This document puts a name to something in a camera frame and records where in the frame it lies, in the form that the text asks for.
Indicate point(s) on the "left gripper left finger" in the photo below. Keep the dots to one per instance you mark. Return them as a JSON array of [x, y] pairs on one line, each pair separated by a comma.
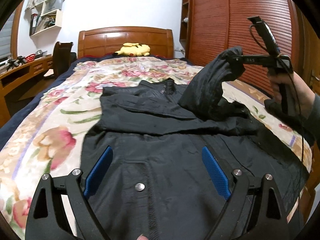
[[47, 218]]

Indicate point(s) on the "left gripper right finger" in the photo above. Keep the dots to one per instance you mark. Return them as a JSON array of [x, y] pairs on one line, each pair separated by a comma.
[[253, 209]]

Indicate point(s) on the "black jacket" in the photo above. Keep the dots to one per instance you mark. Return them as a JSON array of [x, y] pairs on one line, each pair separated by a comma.
[[157, 184]]

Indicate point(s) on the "right forearm grey sleeve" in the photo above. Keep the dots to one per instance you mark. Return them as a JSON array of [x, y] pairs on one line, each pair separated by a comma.
[[312, 124]]

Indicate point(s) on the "right hand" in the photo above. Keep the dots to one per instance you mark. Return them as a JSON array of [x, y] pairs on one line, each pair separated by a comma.
[[292, 91]]

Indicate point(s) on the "black folded garment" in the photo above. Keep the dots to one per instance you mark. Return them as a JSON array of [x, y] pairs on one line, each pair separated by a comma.
[[275, 109]]

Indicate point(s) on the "floral bed blanket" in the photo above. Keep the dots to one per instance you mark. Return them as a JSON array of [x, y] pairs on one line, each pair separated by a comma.
[[49, 137]]

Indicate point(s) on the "wooden louvered wardrobe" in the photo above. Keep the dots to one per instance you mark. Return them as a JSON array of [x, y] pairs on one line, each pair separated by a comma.
[[211, 26]]

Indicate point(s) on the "navy blue bed sheet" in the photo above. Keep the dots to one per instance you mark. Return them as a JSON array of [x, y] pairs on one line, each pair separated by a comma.
[[74, 97]]

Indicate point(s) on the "wooden desk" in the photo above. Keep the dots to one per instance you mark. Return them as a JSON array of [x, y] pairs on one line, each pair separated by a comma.
[[13, 78]]

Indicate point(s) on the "yellow plush toy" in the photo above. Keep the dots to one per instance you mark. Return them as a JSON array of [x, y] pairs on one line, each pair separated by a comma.
[[133, 49]]

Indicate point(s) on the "red basket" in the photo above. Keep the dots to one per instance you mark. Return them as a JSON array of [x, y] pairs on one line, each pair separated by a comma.
[[30, 58]]

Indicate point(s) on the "dark wooden chair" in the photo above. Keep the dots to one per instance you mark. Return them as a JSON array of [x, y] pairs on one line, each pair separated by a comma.
[[61, 58]]

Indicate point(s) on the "wooden headboard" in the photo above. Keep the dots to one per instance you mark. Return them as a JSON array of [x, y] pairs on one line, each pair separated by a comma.
[[103, 41]]

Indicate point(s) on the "grey window blind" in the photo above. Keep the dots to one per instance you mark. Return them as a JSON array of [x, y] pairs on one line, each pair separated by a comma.
[[5, 37]]

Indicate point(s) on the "white wall shelf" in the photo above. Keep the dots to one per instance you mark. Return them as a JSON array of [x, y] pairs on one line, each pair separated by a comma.
[[45, 16]]

